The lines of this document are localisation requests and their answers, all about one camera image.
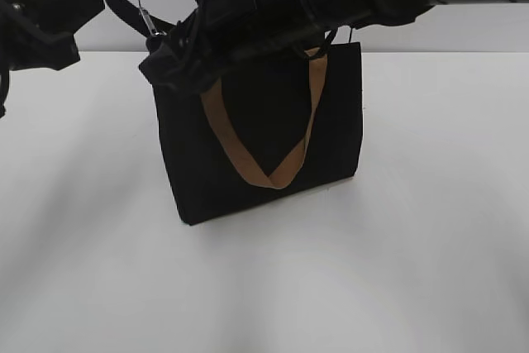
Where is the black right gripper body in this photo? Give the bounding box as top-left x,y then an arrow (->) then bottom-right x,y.
139,0 -> 265,93

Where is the silver zipper pull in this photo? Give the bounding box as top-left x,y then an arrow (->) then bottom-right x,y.
139,7 -> 165,37

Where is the black tote bag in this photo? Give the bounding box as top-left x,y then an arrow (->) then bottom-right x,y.
153,42 -> 363,225

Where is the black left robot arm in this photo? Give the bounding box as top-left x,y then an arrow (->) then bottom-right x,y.
1,0 -> 174,116

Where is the brown front bag handle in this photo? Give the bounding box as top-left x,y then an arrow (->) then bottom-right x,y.
201,47 -> 328,190

